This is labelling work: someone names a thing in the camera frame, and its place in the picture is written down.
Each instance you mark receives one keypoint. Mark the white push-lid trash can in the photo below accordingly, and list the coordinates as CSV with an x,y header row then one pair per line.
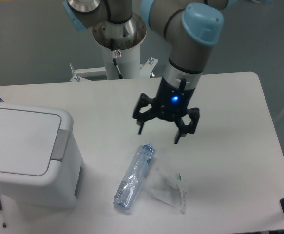
x,y
40,161

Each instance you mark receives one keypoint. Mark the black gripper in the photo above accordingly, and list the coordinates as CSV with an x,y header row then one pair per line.
x,y
170,104

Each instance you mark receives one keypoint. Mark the crushed clear plastic bottle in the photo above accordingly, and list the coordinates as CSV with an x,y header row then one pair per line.
x,y
134,176

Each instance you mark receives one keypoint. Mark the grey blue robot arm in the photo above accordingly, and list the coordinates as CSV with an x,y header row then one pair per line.
x,y
191,27

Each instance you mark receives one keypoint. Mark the black white pen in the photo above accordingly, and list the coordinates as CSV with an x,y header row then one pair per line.
x,y
4,224

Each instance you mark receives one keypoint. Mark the clear plastic wrapper bag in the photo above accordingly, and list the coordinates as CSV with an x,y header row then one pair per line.
x,y
168,187

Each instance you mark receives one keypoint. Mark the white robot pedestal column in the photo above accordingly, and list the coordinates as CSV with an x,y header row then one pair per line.
x,y
126,61

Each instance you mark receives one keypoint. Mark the white base frame bracket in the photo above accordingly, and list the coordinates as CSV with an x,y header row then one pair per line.
x,y
100,73

